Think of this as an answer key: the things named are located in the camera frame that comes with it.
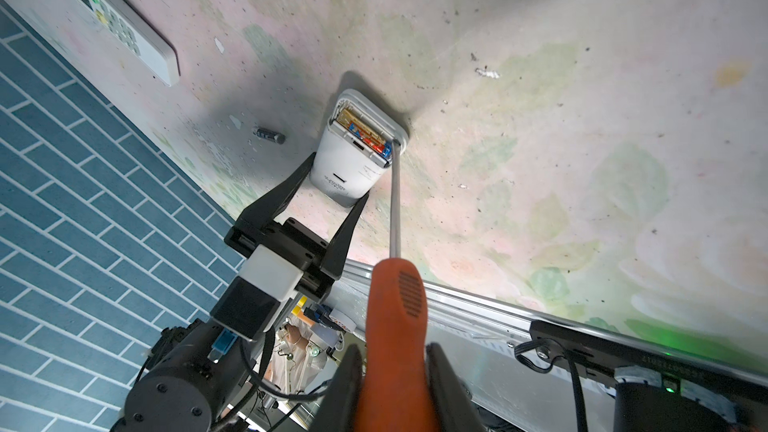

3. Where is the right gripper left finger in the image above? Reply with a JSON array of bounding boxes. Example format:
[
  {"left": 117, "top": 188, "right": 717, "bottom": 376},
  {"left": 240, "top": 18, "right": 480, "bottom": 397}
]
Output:
[{"left": 308, "top": 345, "right": 363, "bottom": 432}]

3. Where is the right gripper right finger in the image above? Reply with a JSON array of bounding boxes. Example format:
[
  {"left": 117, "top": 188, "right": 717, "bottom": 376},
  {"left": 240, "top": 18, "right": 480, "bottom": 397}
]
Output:
[{"left": 426, "top": 343, "right": 485, "bottom": 432}]

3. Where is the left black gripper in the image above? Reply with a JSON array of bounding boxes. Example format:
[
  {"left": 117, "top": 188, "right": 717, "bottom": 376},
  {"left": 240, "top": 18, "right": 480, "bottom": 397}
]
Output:
[{"left": 224, "top": 152, "right": 369, "bottom": 300}]

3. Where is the orange handled screwdriver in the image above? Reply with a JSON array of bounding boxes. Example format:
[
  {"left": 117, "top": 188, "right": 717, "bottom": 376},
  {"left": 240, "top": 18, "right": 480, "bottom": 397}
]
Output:
[{"left": 354, "top": 141, "right": 439, "bottom": 431}]

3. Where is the dark grey AAA battery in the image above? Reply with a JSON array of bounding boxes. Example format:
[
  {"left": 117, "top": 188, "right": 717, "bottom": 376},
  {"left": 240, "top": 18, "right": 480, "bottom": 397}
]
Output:
[{"left": 253, "top": 127, "right": 286, "bottom": 145}]

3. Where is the white remote control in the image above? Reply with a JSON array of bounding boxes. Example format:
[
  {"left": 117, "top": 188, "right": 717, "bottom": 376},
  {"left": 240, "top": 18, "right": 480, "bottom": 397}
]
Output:
[
  {"left": 309, "top": 89, "right": 409, "bottom": 208},
  {"left": 77, "top": 0, "right": 180, "bottom": 87}
]

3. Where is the gold blue AAA battery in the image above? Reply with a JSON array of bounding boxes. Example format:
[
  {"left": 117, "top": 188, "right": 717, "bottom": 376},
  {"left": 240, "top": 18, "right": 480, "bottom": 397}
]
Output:
[{"left": 336, "top": 108, "right": 392, "bottom": 160}]

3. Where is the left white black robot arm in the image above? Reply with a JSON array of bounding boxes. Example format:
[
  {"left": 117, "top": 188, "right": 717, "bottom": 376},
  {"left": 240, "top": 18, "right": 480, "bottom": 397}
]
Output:
[{"left": 112, "top": 154, "right": 368, "bottom": 431}]

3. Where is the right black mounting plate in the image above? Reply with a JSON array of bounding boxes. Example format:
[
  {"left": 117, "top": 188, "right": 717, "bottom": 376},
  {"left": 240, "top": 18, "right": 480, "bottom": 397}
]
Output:
[{"left": 529, "top": 320, "right": 767, "bottom": 404}]

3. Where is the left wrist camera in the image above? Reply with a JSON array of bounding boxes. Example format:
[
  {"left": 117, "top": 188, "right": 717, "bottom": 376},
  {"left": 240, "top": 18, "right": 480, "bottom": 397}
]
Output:
[{"left": 210, "top": 246, "right": 303, "bottom": 341}]

